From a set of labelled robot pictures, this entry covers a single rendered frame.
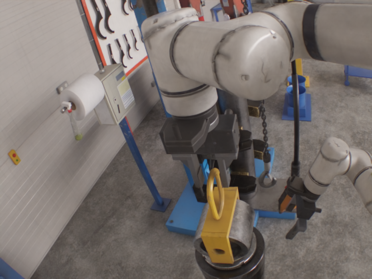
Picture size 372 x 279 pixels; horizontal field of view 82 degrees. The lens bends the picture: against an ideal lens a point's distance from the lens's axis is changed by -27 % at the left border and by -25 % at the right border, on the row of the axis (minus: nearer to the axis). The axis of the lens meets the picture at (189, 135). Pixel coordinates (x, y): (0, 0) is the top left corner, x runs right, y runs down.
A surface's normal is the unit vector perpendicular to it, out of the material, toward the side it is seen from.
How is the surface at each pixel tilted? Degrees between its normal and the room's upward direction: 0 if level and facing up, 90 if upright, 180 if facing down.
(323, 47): 101
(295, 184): 25
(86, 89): 56
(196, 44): 47
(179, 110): 89
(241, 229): 42
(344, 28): 63
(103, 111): 90
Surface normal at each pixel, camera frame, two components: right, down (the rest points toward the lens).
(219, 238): -0.25, 0.62
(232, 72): -0.74, 0.42
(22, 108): 0.90, 0.04
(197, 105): 0.29, 0.51
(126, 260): -0.23, -0.78
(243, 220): 0.54, -0.55
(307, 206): 0.19, -0.80
